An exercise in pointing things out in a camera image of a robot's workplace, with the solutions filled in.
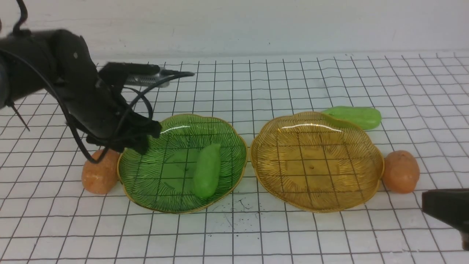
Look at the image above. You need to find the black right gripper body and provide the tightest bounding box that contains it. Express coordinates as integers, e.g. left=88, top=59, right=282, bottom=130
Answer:
left=422, top=189, right=469, bottom=251

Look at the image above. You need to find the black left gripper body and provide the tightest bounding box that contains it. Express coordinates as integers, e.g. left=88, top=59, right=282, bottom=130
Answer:
left=66, top=73, right=162, bottom=154

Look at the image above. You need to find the orange potato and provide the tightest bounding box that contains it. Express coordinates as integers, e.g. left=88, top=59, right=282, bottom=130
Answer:
left=383, top=150, right=420, bottom=194
left=81, top=149, right=119, bottom=194

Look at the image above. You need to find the green cucumber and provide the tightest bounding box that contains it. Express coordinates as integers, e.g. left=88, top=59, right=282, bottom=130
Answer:
left=322, top=106, right=382, bottom=130
left=193, top=143, right=221, bottom=199

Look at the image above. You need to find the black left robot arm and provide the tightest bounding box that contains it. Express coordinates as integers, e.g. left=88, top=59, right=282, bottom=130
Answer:
left=1, top=29, right=162, bottom=154

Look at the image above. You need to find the green glass plate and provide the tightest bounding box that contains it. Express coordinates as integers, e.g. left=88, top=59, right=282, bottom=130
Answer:
left=117, top=113, right=248, bottom=214

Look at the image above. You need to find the white grid table mat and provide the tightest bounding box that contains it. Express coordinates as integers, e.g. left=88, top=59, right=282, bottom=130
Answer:
left=0, top=52, right=468, bottom=264

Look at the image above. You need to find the amber glass plate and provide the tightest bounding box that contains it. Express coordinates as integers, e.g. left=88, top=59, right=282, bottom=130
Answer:
left=250, top=111, right=385, bottom=213

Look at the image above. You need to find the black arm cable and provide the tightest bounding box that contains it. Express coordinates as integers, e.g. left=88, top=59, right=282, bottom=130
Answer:
left=0, top=48, right=195, bottom=164

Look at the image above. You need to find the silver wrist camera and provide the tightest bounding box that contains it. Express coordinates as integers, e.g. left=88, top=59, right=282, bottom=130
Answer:
left=98, top=62, right=173, bottom=89

